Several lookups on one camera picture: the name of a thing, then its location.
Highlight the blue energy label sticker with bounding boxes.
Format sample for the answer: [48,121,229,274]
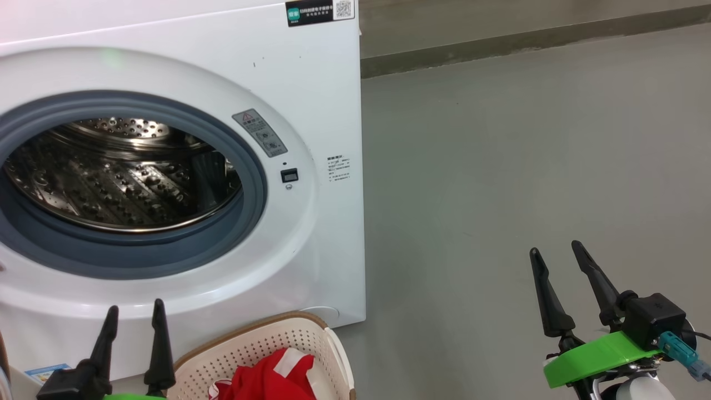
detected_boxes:
[24,363,73,384]

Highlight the cream perforated laundry basket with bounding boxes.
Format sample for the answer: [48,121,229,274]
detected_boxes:
[167,311,358,400]

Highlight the teal cable connector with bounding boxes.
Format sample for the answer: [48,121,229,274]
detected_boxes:
[658,331,711,382]

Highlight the black QR code sticker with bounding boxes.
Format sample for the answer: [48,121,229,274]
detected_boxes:
[285,0,356,28]

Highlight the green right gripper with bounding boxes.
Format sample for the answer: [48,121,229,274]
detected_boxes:
[528,240,665,389]

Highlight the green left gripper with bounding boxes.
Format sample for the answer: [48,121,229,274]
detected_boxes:
[83,299,177,400]

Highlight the red and white garment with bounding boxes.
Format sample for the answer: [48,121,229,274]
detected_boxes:
[208,347,318,400]

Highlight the white front-loading washing machine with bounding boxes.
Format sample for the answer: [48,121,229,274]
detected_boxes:
[0,0,367,385]

